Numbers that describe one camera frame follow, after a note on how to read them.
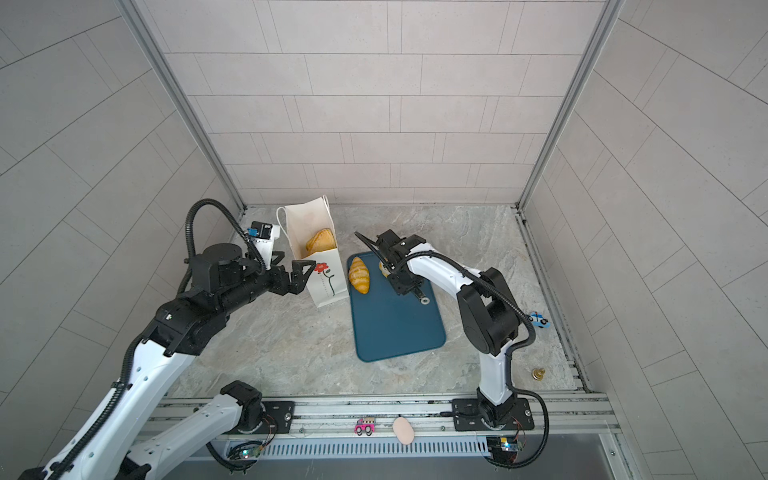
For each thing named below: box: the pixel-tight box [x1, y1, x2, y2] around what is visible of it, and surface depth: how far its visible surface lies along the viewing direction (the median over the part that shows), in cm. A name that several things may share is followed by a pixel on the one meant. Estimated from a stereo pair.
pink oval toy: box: [393, 417, 415, 445], surface depth 70 cm
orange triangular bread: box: [306, 228, 337, 256], surface depth 92 cm
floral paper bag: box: [284, 196, 350, 309], surface depth 87 cm
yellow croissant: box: [348, 256, 370, 295], surface depth 95 cm
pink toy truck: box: [354, 417, 376, 436], surface depth 70 cm
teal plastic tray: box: [348, 251, 446, 362], surface depth 86 cm
